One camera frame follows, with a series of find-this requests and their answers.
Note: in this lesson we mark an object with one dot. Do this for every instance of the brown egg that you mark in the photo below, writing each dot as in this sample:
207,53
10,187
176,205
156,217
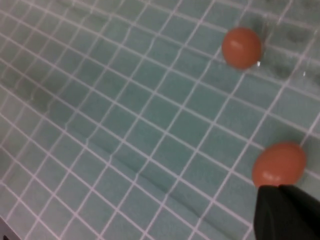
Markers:
241,47
278,165

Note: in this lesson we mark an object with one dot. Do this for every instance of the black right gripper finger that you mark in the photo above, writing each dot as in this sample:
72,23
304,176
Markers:
287,215

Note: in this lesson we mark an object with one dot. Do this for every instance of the green white-checked tablecloth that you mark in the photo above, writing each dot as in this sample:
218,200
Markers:
125,125

